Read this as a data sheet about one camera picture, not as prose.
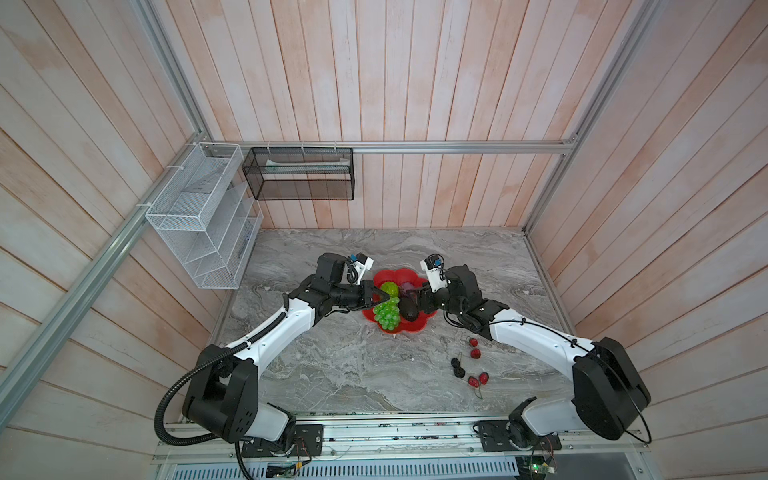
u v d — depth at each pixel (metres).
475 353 0.87
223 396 0.42
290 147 0.92
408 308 0.91
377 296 0.79
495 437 0.73
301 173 1.04
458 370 0.84
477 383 0.82
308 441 0.73
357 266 0.76
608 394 0.42
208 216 0.68
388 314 0.81
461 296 0.66
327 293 0.65
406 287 0.96
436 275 0.75
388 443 0.73
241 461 0.69
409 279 1.01
